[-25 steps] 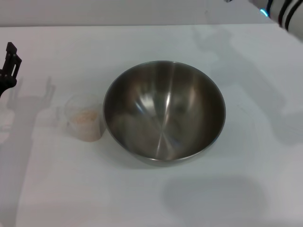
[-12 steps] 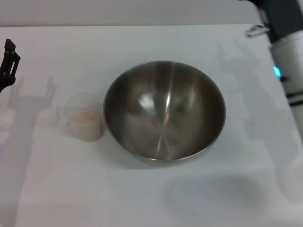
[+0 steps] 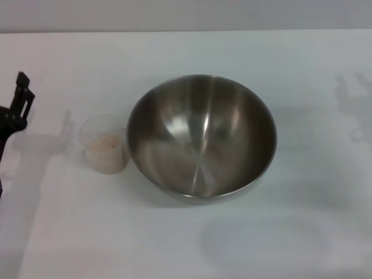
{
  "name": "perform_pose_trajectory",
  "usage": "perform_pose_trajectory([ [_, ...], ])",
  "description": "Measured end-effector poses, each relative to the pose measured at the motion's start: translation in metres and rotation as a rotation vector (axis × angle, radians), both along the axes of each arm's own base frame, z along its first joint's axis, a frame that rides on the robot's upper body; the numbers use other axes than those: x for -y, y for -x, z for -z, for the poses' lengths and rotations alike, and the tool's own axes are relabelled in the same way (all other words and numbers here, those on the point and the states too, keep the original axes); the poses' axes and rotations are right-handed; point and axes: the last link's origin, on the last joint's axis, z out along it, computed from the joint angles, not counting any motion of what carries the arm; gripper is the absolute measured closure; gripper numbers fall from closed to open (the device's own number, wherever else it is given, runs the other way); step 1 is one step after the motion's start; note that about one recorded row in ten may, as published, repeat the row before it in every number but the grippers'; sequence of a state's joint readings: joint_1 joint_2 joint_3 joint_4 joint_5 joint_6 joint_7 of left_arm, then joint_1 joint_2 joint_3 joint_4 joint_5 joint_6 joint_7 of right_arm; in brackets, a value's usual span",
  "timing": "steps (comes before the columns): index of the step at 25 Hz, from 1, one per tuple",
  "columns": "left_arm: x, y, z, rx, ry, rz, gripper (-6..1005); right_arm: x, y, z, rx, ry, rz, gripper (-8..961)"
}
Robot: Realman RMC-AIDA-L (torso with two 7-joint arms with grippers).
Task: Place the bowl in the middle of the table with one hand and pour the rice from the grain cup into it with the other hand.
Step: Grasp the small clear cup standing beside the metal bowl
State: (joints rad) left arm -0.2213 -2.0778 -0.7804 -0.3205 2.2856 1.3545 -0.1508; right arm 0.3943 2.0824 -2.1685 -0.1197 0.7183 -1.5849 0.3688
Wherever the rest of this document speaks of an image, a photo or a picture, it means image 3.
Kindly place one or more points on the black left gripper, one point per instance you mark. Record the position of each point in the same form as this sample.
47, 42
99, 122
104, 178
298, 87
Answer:
8, 123

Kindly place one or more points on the stainless steel mixing bowl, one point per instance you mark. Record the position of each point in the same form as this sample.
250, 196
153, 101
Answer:
203, 145

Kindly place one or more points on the clear plastic measuring cup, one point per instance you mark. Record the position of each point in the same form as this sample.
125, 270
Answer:
93, 125

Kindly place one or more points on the rice grains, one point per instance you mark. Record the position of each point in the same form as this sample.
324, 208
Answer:
103, 145

